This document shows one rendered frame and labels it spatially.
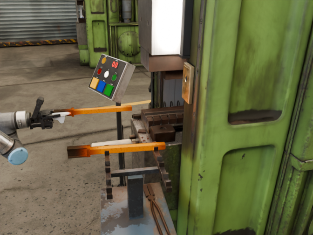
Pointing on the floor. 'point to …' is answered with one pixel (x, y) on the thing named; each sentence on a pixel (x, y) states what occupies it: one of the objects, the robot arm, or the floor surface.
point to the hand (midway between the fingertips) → (67, 111)
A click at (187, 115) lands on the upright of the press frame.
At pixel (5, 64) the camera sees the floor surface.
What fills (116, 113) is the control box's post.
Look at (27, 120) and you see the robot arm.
